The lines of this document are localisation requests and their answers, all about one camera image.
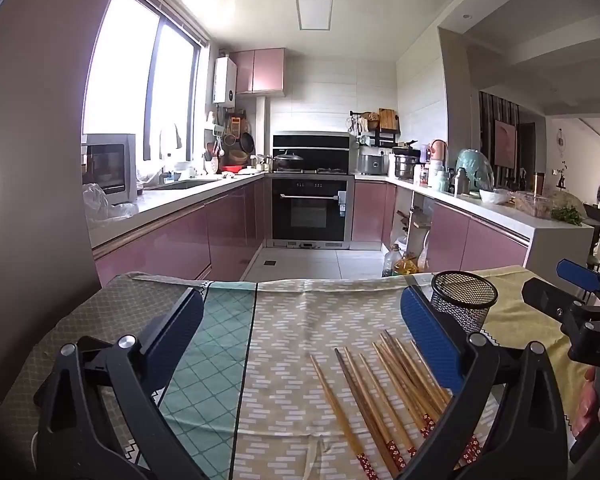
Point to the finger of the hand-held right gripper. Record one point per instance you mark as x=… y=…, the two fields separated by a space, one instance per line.
x=545 y=300
x=580 y=274

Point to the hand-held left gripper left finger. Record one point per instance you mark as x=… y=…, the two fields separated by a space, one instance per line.
x=172 y=340

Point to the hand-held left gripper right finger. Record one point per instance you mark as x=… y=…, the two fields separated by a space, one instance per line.
x=430 y=340

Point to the black mesh utensil holder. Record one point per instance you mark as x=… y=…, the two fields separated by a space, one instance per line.
x=467 y=310

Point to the bunch of wooden chopsticks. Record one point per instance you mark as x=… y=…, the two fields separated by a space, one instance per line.
x=361 y=400

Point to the person's right hand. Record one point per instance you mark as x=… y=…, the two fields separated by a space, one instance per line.
x=585 y=400

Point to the green leafy herbs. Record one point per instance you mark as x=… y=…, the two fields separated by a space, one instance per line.
x=567 y=215

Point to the yellow cooking oil bottle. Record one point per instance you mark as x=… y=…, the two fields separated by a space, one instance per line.
x=407 y=265

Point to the clear food container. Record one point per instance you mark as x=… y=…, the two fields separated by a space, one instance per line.
x=532 y=205

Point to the pink base cabinet run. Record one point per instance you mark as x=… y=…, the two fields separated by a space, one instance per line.
x=480 y=245
x=180 y=240

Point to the clear bottle with dark liquid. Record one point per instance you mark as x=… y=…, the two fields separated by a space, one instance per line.
x=391 y=260

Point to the white bowl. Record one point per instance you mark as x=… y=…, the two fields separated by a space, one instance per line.
x=495 y=196

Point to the patchwork patterned tablecloth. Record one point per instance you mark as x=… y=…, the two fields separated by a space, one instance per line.
x=290 y=320

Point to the teal covered appliance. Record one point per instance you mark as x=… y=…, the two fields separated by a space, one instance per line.
x=472 y=167

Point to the clear plastic bag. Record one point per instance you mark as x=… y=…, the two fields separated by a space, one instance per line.
x=97 y=205

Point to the white thermos jug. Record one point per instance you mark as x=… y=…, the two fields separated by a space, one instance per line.
x=437 y=175

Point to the black built-in oven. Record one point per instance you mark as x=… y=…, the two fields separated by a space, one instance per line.
x=312 y=210

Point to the steel steamer pot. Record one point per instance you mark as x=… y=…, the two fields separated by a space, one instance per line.
x=405 y=165

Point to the red basin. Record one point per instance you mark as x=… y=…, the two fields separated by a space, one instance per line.
x=231 y=168

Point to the pink kettle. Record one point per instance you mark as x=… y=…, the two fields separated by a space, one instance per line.
x=439 y=150

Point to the silver rice cooker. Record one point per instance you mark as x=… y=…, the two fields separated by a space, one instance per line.
x=372 y=165

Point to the white microwave oven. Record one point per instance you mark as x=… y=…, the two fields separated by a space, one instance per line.
x=110 y=165

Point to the black hanging frying pan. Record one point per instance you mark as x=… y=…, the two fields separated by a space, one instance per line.
x=247 y=143

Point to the black wok with lid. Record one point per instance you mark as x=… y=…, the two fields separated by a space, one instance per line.
x=288 y=160

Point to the black range hood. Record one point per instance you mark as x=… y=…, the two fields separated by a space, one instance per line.
x=320 y=147

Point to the wooden cutting board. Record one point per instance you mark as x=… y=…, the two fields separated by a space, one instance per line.
x=387 y=119

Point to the large kitchen window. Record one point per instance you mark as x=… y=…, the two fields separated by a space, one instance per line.
x=125 y=60

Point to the ceiling light panel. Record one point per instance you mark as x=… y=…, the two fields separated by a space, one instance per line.
x=314 y=12

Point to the framed wall picture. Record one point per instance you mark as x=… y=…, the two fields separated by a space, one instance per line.
x=506 y=144

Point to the black wall rack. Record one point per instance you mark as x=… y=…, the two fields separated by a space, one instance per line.
x=387 y=137

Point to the wall utensil rack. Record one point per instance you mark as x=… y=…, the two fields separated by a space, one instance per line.
x=220 y=130

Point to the white wall water heater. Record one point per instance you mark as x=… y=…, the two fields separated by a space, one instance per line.
x=225 y=80

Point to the pink wall cabinet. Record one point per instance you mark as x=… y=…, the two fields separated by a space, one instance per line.
x=265 y=70

